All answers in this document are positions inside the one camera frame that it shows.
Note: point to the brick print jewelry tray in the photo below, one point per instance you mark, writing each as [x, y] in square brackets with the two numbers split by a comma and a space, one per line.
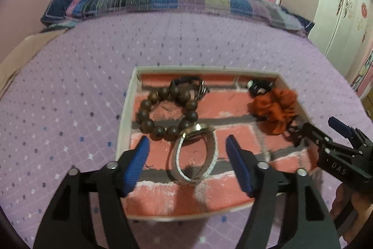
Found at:
[163, 199]

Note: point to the purple diamond print bedsheet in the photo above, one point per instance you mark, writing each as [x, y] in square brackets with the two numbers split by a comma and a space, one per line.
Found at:
[72, 109]

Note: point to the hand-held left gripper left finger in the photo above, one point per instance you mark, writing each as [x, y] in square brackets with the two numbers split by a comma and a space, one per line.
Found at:
[135, 167]

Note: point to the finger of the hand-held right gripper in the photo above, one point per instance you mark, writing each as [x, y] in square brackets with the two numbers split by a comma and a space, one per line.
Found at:
[310, 135]
[339, 124]

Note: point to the pink pillow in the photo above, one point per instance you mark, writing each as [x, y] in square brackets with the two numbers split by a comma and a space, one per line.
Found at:
[38, 4]

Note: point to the person's right hand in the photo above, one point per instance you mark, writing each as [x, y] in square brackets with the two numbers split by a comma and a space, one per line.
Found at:
[360, 214]

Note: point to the orange scrunchie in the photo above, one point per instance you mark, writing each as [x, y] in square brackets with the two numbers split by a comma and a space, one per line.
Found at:
[271, 112]

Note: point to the white wardrobe floral decals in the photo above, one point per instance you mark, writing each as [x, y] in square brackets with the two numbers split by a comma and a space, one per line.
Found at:
[341, 4]

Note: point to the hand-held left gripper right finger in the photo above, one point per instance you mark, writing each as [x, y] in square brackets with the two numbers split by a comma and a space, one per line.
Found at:
[239, 167]

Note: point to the black scrunchie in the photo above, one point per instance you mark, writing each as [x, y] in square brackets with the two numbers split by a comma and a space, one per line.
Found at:
[258, 87]

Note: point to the beige cloth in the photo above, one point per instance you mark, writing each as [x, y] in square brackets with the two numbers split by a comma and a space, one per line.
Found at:
[26, 53]

